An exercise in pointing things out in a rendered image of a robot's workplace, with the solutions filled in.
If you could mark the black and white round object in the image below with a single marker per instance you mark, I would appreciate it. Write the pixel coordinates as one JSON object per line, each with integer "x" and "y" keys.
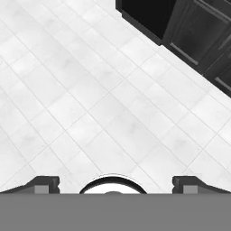
{"x": 112, "y": 184}

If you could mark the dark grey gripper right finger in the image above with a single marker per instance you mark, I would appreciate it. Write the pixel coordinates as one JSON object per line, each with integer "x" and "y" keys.
{"x": 186, "y": 184}

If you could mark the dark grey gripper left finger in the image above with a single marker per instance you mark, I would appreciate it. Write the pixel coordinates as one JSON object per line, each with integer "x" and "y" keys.
{"x": 45, "y": 184}

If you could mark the dark cupboard run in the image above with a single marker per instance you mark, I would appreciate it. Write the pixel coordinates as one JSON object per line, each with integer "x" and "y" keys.
{"x": 192, "y": 33}

